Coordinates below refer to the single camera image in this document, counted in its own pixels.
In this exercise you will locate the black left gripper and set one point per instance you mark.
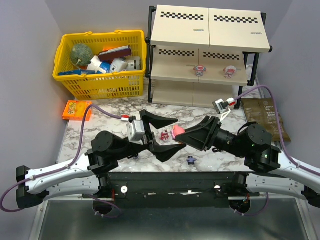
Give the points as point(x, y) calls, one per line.
point(149, 135)

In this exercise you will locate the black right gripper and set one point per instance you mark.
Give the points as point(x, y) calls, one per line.
point(211, 132)

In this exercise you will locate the pink blue-bow bunny toy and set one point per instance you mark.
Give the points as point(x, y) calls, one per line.
point(177, 130)

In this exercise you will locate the pink round bunny toy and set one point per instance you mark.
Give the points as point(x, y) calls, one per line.
point(199, 70)

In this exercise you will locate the white pink bunny toy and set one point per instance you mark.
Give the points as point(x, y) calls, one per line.
point(229, 71)

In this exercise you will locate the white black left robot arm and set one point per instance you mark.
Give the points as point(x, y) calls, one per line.
point(83, 173)

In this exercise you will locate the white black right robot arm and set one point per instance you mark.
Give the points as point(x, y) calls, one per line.
point(271, 170)

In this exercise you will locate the beige three-tier shelf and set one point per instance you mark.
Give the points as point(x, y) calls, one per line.
point(180, 38)

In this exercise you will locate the red bear cream toy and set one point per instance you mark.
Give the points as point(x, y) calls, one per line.
point(164, 136)

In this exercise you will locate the purple small figure toy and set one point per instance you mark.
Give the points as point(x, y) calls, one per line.
point(191, 160)

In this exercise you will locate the yellow plastic shopping basket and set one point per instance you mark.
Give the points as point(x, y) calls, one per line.
point(102, 86)

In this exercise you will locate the brown coffee bag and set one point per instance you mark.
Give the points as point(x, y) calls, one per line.
point(262, 111)

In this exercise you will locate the white cylindrical can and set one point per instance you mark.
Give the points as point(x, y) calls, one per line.
point(133, 63)

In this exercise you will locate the white small box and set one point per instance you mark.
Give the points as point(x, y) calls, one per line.
point(118, 65)

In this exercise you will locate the orange snack box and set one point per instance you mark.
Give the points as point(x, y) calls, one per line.
point(75, 110)

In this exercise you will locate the dark red book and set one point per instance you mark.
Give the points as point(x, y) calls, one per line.
point(119, 52)

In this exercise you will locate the white blue carton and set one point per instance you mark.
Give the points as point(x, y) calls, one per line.
point(100, 67)

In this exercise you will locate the blue flat package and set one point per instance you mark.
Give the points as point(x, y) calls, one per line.
point(77, 72)

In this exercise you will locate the green round melon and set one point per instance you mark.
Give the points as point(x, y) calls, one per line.
point(81, 55)

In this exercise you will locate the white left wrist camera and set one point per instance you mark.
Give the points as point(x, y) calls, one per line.
point(135, 129)

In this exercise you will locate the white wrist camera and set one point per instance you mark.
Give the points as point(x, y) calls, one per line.
point(223, 107)
point(135, 129)

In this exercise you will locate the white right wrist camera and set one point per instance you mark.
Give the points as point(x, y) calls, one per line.
point(223, 107)

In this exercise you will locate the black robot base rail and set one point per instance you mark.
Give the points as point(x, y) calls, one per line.
point(133, 190)

